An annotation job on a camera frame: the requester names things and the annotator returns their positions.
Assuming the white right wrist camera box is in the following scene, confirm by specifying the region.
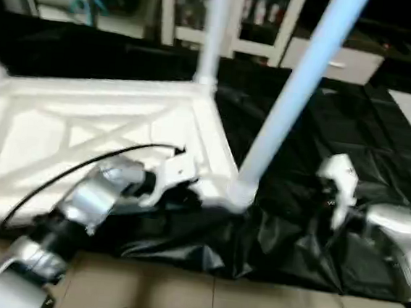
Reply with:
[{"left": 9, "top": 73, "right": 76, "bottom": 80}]
[{"left": 311, "top": 151, "right": 363, "bottom": 232}]

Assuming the white drawer unit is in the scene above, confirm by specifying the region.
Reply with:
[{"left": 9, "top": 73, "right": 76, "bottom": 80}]
[{"left": 278, "top": 33, "right": 389, "bottom": 89}]

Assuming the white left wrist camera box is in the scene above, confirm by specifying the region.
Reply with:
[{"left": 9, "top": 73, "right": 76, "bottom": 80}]
[{"left": 138, "top": 147, "right": 203, "bottom": 213}]

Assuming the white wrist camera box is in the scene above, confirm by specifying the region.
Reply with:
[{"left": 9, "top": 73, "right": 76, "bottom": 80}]
[
  {"left": 138, "top": 147, "right": 203, "bottom": 213},
  {"left": 311, "top": 151, "right": 363, "bottom": 232}
]

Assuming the white glass door cabinet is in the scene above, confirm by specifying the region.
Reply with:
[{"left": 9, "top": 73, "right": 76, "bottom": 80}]
[{"left": 152, "top": 0, "right": 309, "bottom": 70}]

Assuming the white plastic table top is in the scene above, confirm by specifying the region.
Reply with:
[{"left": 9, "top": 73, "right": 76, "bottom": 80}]
[{"left": 0, "top": 62, "right": 268, "bottom": 258}]

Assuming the black mat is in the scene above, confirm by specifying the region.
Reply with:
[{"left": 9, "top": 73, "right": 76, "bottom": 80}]
[{"left": 0, "top": 7, "right": 411, "bottom": 304}]

